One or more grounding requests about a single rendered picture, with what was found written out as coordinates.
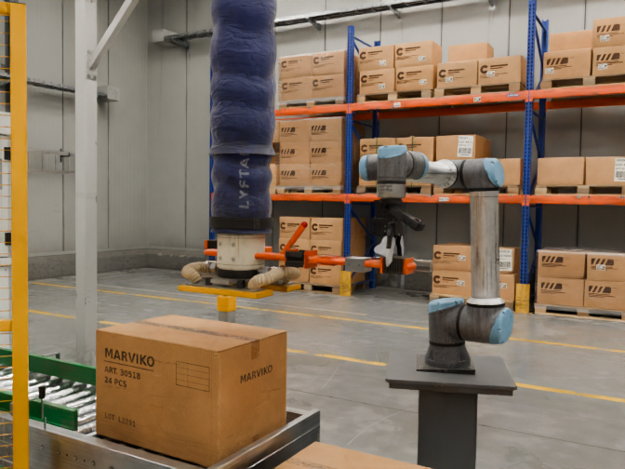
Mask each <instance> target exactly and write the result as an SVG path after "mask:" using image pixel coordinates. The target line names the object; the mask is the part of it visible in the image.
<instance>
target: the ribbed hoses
mask: <svg viewBox="0 0 625 469"><path fill-rule="evenodd" d="M211 262H217V261H211ZM206 269H207V268H206V261H203V262H192V263H189V264H187V265H185V266H184V267H183V268H182V270H181V273H182V275H183V276H184V277H185V278H188V279H189V280H190V281H191V282H192V284H196V283H199V282H200V281H202V279H203V278H202V276H200V275H199V273H201V272H204V273H205V272H206ZM299 276H300V271H299V269H298V268H295V267H283V268H282V267H281V268H280V267H279V268H278V267H273V269H272V270H271V271H269V272H267V273H264V274H260V275H254V276H253V278H251V279H250V281H249V283H248V284H247V287H248V288H249V289H259V288H260V287H261V286H263V285H264V286H266V285H269V284H271V283H273V282H275V281H278V280H283V284H288V283H289V281H291V280H295V279H298V278H299Z"/></svg>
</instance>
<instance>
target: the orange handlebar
mask: <svg viewBox="0 0 625 469"><path fill-rule="evenodd" d="M272 252H273V248H272V247H265V252H263V253H256V254H255V259H259V260H272V261H285V255H283V254H280V253H272ZM204 253H205V255H207V256H218V250H217V249H214V248H211V249H206V250H205V251H204ZM308 262H309V263H320V264H319V265H326V266H335V265H345V258H342V257H341V256H337V255H324V256H313V257H311V256H309V257H308ZM364 265H365V267H374V268H380V260H370V261H365V263H364ZM416 267H417V265H416V264H415V263H414V262H409V263H408V264H407V270H414V269H416Z"/></svg>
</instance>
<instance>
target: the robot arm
mask: <svg viewBox="0 0 625 469"><path fill-rule="evenodd" d="M359 173H360V176H361V178H362V179H363V180H364V181H377V197H378V198H381V199H380V200H374V204H376V217H374V218H373V219H371V234H372V235H376V236H384V235H386V236H385V237H383V239H382V243H381V244H380V245H378V246H376V247H375V249H374V251H375V252H376V253H378V254H379V255H382V256H385V257H386V266H387V267H388V266H389V265H390V264H391V262H392V255H393V253H394V254H397V255H398V256H403V255H404V246H405V233H404V225H403V223H405V224H406V225H408V226H410V228H411V229H413V230H415V231H422V230H423V228H424V227H425V223H423V221H421V220H419V219H417V218H415V217H413V216H411V215H410V214H408V213H407V212H405V211H403V210H402V209H400V208H399V207H397V206H396V203H398V204H403V199H401V198H406V182H419V183H434V184H435V185H436V186H437V187H440V188H469V193H470V209H471V266H472V295H471V297H470V298H469V299H468V300H467V304H464V300H463V299H462V298H443V299H437V300H433V301H430V303H429V312H428V317H429V347H428V350H427V353H426V355H425V364H426V365H428V366H430V367H434V368H439V369H460V368H465V367H467V366H469V365H470V364H471V358H470V355H469V353H468V350H467V348H466V345H465V341H467V342H481V343H488V344H503V343H505V342H506V341H507V340H508V339H509V338H510V336H511V333H512V323H513V314H512V310H511V309H510V308H507V307H506V308H505V301H504V300H503V299H502V298H501V297H500V293H499V187H501V186H502V185H503V184H504V181H505V175H504V170H503V166H502V164H501V163H500V162H499V161H498V159H497V158H487V157H486V158H480V159H467V160H466V159H464V160H447V159H442V160H439V161H437V162H431V161H428V158H427V157H426V155H425V154H422V153H420V152H412V151H408V150H407V149H406V146H405V145H389V146H380V147H379V149H378V154H368V155H364V156H363V157H362V158H361V159H360V162H359ZM372 227H373V232H372Z"/></svg>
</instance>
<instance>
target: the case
mask: <svg viewBox="0 0 625 469"><path fill-rule="evenodd" d="M286 353H287V331H286V330H281V329H274V328H262V327H255V326H249V325H242V324H234V323H228V322H221V321H215V320H208V319H202V318H195V317H188V316H182V315H164V316H159V317H155V318H150V319H145V320H141V321H136V322H131V323H126V324H122V325H117V326H112V327H107V328H99V329H96V434H98V435H101V436H107V437H109V438H112V439H116V440H119V441H122V442H126V443H128V444H131V445H135V446H138V447H141V448H145V449H149V450H153V451H156V452H159V453H163V454H165V455H168V456H172V457H175V458H178V459H182V460H184V461H187V462H193V463H196V464H199V465H203V466H205V467H210V466H212V465H213V464H215V463H217V462H220V461H221V460H223V459H225V458H227V457H229V456H230V455H232V454H234V453H235V452H236V451H238V450H240V449H243V448H244V447H246V446H248V445H250V444H252V443H253V442H255V441H257V440H259V439H261V438H262V437H264V436H266V435H268V434H269V433H271V432H273V431H275V430H277V429H278V428H280V427H282V426H284V425H286Z"/></svg>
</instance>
